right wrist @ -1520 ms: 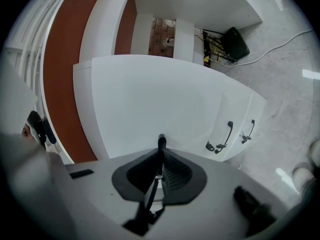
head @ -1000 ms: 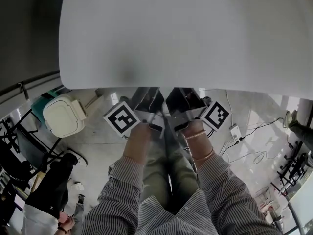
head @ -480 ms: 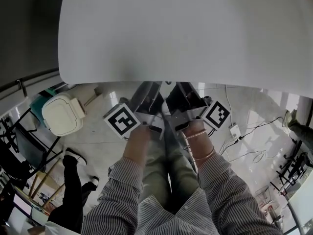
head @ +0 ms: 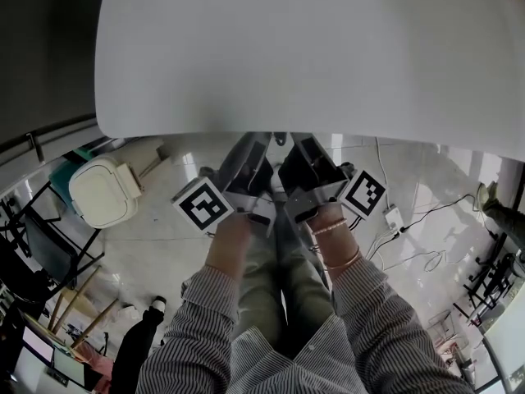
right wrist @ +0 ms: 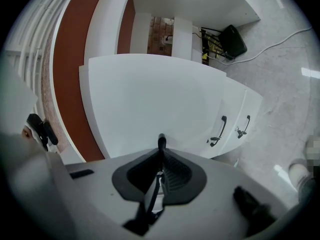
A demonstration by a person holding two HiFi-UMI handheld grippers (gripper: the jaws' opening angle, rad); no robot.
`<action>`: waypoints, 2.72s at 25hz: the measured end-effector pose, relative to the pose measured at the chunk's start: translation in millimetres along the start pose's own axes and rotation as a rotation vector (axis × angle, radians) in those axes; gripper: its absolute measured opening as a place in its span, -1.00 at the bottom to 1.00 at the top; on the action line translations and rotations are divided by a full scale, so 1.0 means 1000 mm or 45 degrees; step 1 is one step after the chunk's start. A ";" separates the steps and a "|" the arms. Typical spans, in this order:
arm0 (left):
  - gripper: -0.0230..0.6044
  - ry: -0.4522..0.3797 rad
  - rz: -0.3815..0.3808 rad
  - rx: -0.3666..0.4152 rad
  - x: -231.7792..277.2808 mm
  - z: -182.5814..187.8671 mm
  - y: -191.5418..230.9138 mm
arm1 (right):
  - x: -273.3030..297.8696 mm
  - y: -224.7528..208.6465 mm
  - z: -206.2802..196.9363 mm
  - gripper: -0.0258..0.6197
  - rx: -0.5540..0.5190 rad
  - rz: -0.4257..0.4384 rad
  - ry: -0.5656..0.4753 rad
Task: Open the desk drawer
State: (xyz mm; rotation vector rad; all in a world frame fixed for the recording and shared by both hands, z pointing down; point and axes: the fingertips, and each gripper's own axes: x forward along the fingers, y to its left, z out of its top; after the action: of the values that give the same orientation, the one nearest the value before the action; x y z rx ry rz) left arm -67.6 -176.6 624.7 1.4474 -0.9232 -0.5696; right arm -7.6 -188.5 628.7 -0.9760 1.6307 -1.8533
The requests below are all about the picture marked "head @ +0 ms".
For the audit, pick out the grey refrigerator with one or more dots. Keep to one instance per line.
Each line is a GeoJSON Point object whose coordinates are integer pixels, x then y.
{"type": "Point", "coordinates": [41, 47]}

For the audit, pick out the laptop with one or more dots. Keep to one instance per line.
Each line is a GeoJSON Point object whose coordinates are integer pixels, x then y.
{"type": "Point", "coordinates": [37, 345]}

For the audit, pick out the black wheeled stand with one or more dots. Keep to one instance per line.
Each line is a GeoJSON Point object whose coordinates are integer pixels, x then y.
{"type": "Point", "coordinates": [492, 285]}

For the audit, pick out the beige trash bin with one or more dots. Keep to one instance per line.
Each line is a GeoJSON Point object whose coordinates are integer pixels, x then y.
{"type": "Point", "coordinates": [102, 191]}

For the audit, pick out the teal plastic box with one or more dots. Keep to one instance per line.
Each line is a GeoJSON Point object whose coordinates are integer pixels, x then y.
{"type": "Point", "coordinates": [61, 179]}

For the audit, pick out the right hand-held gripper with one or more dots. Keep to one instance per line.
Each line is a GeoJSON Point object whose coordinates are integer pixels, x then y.
{"type": "Point", "coordinates": [363, 193]}

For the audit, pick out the person's right leg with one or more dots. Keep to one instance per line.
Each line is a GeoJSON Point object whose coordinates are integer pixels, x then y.
{"type": "Point", "coordinates": [301, 285]}

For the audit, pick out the white desk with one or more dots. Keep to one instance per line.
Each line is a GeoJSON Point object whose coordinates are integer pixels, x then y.
{"type": "Point", "coordinates": [307, 56]}

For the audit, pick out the wooden table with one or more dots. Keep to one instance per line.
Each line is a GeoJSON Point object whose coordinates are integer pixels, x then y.
{"type": "Point", "coordinates": [94, 322]}

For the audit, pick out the person's left hand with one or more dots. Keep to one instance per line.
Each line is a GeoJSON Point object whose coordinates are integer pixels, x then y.
{"type": "Point", "coordinates": [229, 236]}

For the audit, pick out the white power strip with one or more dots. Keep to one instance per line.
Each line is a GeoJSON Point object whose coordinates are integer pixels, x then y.
{"type": "Point", "coordinates": [394, 218]}

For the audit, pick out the person's left leg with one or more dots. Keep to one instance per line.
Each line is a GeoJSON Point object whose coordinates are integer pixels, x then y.
{"type": "Point", "coordinates": [258, 294]}

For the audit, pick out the person's right forearm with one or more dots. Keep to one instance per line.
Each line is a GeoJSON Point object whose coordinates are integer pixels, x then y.
{"type": "Point", "coordinates": [336, 244]}

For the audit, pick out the person's left forearm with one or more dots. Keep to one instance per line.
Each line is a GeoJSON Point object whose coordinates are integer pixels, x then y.
{"type": "Point", "coordinates": [205, 310]}

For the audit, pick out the black folding chair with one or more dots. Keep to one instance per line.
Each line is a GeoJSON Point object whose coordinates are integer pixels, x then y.
{"type": "Point", "coordinates": [45, 244]}

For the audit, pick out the person's striped shirt torso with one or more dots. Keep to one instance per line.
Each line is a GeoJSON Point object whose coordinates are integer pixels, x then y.
{"type": "Point", "coordinates": [262, 363]}

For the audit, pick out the person's leg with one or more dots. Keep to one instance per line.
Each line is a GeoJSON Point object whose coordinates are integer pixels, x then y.
{"type": "Point", "coordinates": [258, 294]}
{"type": "Point", "coordinates": [301, 285]}

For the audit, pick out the person's right hand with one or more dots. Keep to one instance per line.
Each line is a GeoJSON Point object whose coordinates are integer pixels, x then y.
{"type": "Point", "coordinates": [330, 216]}

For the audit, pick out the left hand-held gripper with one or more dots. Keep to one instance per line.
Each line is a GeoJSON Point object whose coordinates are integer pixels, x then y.
{"type": "Point", "coordinates": [201, 205]}

